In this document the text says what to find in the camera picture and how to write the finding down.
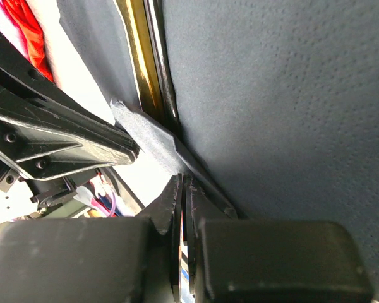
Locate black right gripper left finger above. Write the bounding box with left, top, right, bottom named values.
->
left=0, top=175, right=183, bottom=302

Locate dark blue paper napkin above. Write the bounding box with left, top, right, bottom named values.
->
left=57, top=1, right=379, bottom=300

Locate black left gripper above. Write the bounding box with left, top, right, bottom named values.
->
left=0, top=32, right=144, bottom=221

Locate red cloth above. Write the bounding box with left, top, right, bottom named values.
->
left=3, top=0, right=54, bottom=82

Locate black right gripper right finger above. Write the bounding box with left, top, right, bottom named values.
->
left=184, top=177, right=375, bottom=302

